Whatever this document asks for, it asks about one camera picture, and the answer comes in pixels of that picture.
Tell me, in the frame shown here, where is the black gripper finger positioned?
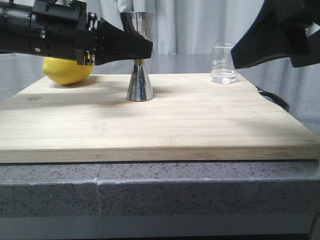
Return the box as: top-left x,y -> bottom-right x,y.
231,0 -> 320,69

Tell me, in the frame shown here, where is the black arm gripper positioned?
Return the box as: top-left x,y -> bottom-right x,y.
0,0 -> 153,66

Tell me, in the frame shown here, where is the steel double jigger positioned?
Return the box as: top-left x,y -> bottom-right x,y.
120,11 -> 154,102

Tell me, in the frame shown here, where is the small glass beaker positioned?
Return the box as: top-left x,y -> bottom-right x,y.
210,42 -> 237,84

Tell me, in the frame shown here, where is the yellow lemon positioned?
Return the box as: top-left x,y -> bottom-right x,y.
42,57 -> 94,85

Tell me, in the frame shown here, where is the grey curtain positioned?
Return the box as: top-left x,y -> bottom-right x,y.
86,0 -> 263,55

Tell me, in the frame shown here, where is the wooden cutting board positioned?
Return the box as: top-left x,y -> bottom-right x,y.
0,73 -> 320,163

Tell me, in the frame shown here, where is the black cutting board handle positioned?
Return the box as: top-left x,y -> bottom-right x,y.
256,86 -> 290,112

